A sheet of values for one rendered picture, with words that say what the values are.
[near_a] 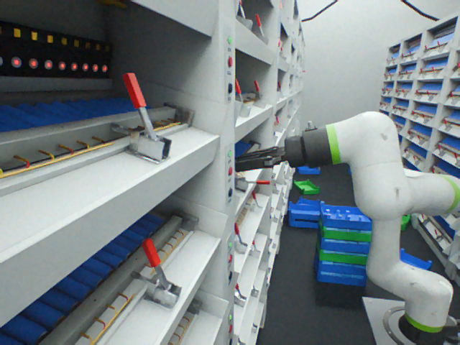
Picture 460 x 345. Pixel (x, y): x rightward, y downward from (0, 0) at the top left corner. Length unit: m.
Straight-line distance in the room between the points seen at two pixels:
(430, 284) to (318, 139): 0.78
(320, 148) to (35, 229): 0.55
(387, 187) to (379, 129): 0.12
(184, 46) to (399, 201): 0.48
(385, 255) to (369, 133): 0.70
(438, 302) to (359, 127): 0.79
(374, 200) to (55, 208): 0.54
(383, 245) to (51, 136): 1.12
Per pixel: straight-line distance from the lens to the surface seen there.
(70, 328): 0.36
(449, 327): 1.42
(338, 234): 1.84
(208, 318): 0.66
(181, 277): 0.44
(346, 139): 0.64
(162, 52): 0.51
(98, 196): 0.23
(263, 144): 1.18
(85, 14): 0.54
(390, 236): 1.20
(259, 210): 1.07
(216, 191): 0.51
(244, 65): 1.18
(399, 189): 0.63
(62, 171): 0.26
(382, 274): 1.30
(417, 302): 1.28
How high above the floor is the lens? 1.22
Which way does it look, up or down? 18 degrees down
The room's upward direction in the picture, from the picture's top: straight up
